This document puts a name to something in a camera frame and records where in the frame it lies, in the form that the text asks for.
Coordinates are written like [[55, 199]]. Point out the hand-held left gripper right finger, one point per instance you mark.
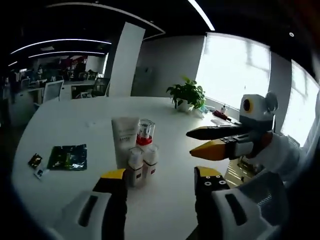
[[207, 215]]

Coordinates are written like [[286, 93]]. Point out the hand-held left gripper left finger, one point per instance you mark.
[[115, 212]]

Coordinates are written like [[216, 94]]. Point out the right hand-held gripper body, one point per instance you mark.
[[257, 117]]

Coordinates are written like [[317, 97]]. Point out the red collar skincare pump bottle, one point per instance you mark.
[[144, 141]]

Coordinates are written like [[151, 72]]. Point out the green black skincare sachet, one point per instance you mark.
[[67, 157]]

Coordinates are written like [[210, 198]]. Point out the white skincare tube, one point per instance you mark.
[[123, 135]]

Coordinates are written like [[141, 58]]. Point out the small white skincare sachet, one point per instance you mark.
[[40, 173]]

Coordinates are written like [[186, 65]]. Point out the gold skincare sachet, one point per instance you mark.
[[35, 160]]

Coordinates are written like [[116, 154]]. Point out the clear sanitizer bottle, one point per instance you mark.
[[224, 109]]

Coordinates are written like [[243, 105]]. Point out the dark red pouch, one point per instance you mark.
[[221, 115]]

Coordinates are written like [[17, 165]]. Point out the white window blind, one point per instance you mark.
[[300, 100], [232, 70]]

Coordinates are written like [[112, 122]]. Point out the potted green plant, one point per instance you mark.
[[186, 91]]

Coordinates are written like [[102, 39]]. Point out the grey mesh chair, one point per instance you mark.
[[272, 190]]

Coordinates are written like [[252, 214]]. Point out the round ceiling downlight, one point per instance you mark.
[[291, 34]]

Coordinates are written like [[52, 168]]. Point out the long ceiling light strip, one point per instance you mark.
[[62, 40], [70, 52], [200, 12]]

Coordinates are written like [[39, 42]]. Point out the dark mesh office chair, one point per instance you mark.
[[101, 86]]

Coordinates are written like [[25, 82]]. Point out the white mesh office chair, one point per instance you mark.
[[53, 91]]

